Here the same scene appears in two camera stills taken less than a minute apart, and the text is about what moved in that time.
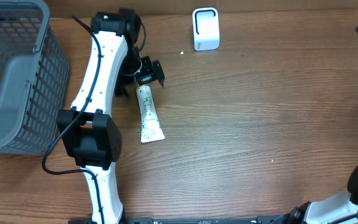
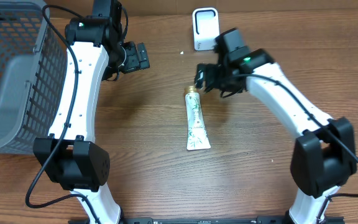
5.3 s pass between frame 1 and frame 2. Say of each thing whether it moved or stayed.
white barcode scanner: stayed
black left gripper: moved
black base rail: stayed
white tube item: moved
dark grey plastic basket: stayed
